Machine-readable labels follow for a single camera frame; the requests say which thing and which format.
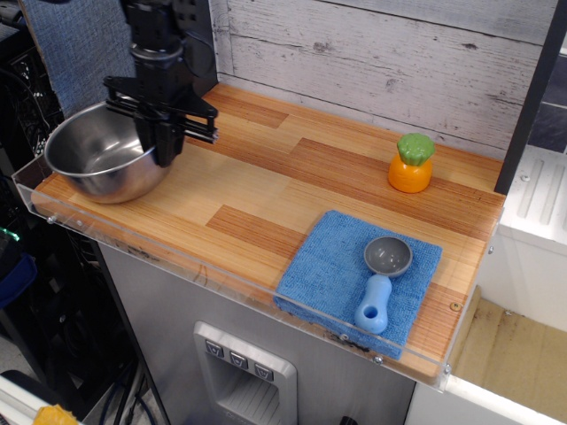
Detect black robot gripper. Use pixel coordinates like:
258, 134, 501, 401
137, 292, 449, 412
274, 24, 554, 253
104, 46, 218, 167

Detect stainless steel bowl pot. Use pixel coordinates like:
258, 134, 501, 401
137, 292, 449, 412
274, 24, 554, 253
44, 103, 170, 204

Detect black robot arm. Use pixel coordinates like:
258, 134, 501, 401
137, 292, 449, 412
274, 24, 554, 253
104, 1, 218, 168

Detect blue fabric panel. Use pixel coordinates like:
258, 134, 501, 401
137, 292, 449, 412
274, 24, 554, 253
20, 1, 135, 117

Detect clear acrylic table guard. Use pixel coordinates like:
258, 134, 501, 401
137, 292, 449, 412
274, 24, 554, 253
12, 47, 501, 394

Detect blue microfiber cloth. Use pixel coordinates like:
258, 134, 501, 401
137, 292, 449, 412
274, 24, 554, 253
274, 211, 442, 359

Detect silver toy fridge cabinet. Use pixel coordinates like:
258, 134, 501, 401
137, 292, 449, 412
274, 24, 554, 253
102, 247, 415, 424

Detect orange toy carrot green top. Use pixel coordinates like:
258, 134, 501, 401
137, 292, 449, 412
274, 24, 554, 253
388, 133, 435, 194

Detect grey blue toy scoop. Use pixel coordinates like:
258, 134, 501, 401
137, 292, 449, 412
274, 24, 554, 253
354, 236, 413, 335

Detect grey water dispenser panel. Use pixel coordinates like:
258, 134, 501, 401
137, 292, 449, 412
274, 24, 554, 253
193, 321, 299, 424

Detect yellow object bottom left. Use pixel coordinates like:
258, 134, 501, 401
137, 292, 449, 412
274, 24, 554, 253
32, 405, 79, 425

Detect white toy sink unit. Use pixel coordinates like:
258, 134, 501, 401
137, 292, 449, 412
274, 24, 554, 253
407, 146, 566, 424

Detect black vertical post right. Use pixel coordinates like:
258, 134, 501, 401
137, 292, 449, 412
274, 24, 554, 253
494, 0, 566, 195

